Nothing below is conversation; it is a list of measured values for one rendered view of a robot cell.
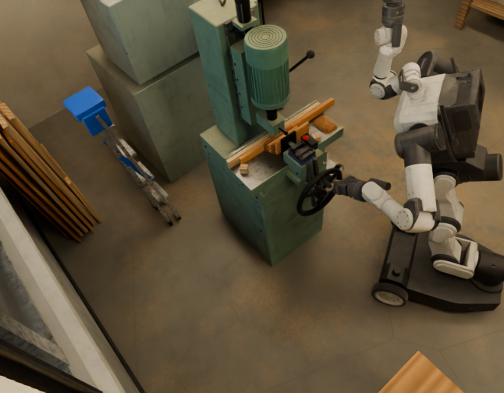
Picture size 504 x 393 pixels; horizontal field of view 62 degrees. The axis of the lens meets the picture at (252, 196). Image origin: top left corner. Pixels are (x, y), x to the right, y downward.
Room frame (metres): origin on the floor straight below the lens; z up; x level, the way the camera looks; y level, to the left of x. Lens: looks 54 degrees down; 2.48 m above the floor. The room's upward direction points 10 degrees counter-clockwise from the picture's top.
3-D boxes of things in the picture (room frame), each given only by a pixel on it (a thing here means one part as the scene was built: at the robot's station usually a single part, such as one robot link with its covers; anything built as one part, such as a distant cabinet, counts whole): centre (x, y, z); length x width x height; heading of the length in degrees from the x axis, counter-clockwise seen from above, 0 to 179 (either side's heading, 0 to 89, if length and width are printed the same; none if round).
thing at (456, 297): (0.96, -1.03, 0.19); 0.64 x 0.52 x 0.33; 60
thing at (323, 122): (1.51, -0.44, 0.91); 0.12 x 0.09 x 0.03; 30
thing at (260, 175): (1.38, -0.23, 0.87); 0.61 x 0.30 x 0.06; 120
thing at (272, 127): (1.47, -0.15, 1.03); 0.14 x 0.07 x 0.09; 30
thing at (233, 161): (1.49, -0.17, 0.92); 0.60 x 0.02 x 0.05; 120
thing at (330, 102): (1.50, -0.24, 0.92); 0.62 x 0.02 x 0.04; 120
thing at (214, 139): (1.56, -0.10, 0.76); 0.57 x 0.45 x 0.09; 30
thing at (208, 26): (1.71, -0.01, 1.16); 0.22 x 0.22 x 0.72; 30
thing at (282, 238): (1.56, -0.10, 0.36); 0.58 x 0.45 x 0.71; 30
